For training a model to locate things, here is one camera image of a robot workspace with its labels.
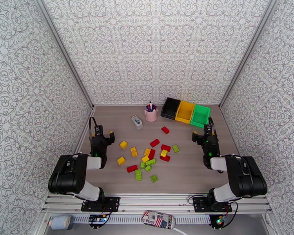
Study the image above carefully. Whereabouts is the aluminium frame rail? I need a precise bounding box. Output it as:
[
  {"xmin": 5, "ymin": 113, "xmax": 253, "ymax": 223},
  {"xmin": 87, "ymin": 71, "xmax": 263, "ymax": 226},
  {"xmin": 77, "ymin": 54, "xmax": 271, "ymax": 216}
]
[{"xmin": 41, "ymin": 193, "xmax": 272, "ymax": 216}]

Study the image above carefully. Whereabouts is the aluminium frame post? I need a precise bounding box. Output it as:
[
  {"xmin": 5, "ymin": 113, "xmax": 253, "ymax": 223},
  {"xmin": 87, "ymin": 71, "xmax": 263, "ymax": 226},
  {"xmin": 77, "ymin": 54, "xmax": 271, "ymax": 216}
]
[
  {"xmin": 218, "ymin": 0, "xmax": 278, "ymax": 110},
  {"xmin": 32, "ymin": 0, "xmax": 96, "ymax": 110}
]

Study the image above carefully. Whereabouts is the green plastic bin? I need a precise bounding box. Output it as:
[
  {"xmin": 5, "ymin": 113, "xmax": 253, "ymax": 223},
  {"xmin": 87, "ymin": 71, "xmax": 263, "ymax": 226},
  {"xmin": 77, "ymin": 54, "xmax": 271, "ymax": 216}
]
[{"xmin": 190, "ymin": 104, "xmax": 211, "ymax": 128}]

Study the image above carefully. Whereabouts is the black base cable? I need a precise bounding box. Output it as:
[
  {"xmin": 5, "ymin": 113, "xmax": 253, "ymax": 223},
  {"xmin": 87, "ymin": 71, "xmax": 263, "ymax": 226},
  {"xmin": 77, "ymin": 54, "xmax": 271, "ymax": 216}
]
[
  {"xmin": 89, "ymin": 207, "xmax": 113, "ymax": 229},
  {"xmin": 223, "ymin": 201, "xmax": 239, "ymax": 229}
]

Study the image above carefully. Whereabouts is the aluminium side rail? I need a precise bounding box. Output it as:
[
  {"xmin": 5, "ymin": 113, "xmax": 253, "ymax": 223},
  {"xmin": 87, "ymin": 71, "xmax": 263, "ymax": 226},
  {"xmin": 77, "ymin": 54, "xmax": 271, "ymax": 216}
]
[{"xmin": 74, "ymin": 106, "xmax": 96, "ymax": 157}]

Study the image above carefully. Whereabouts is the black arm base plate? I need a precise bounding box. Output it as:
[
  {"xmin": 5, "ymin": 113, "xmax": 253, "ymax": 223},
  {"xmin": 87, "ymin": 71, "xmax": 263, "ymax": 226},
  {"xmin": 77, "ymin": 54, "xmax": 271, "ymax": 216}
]
[
  {"xmin": 81, "ymin": 196, "xmax": 121, "ymax": 213},
  {"xmin": 193, "ymin": 196, "xmax": 233, "ymax": 213}
]

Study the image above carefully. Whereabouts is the white paper roll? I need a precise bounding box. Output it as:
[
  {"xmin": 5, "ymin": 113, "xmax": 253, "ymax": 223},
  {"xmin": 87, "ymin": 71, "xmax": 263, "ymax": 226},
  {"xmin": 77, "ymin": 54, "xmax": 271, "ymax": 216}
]
[{"xmin": 48, "ymin": 215, "xmax": 72, "ymax": 231}]

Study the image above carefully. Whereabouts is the pink cup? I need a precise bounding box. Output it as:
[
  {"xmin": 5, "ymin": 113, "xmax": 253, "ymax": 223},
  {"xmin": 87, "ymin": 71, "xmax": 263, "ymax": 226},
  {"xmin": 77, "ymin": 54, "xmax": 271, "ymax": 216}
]
[{"xmin": 144, "ymin": 108, "xmax": 158, "ymax": 123}]

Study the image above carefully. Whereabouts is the flag print pencil case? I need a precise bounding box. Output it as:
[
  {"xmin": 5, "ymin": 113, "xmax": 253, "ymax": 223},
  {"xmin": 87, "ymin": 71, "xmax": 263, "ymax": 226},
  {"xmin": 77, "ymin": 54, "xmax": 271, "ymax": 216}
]
[{"xmin": 142, "ymin": 210, "xmax": 176, "ymax": 230}]

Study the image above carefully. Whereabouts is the white slotted cable tray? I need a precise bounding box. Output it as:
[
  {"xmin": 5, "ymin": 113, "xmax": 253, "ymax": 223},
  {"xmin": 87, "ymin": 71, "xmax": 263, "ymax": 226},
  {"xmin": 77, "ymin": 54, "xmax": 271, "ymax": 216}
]
[{"xmin": 69, "ymin": 215, "xmax": 211, "ymax": 224}]

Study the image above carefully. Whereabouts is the black plastic bin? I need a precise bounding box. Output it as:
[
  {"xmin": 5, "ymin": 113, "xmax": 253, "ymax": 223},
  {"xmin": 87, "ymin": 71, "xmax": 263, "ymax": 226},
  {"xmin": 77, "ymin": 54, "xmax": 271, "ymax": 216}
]
[{"xmin": 160, "ymin": 97, "xmax": 181, "ymax": 120}]

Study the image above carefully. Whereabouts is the small white grey box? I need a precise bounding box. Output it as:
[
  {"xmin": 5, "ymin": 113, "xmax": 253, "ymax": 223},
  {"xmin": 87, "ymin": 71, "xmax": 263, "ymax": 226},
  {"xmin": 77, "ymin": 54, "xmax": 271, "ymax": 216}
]
[{"xmin": 131, "ymin": 115, "xmax": 143, "ymax": 130}]

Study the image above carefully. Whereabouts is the yellow plastic bin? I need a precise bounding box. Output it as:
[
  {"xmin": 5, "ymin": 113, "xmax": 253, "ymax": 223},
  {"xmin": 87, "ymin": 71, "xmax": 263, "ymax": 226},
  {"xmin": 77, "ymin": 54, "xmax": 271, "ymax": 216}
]
[{"xmin": 175, "ymin": 101, "xmax": 196, "ymax": 125}]

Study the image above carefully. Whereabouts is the small circuit board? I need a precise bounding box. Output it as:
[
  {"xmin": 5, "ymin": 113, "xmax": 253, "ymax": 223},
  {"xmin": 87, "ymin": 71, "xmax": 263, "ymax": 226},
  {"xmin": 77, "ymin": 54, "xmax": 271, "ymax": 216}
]
[{"xmin": 88, "ymin": 214, "xmax": 107, "ymax": 224}]

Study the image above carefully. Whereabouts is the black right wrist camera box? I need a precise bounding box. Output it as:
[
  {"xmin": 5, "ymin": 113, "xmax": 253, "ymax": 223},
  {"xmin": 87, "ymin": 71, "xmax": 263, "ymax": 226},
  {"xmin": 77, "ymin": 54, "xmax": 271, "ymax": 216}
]
[{"xmin": 192, "ymin": 131, "xmax": 203, "ymax": 145}]

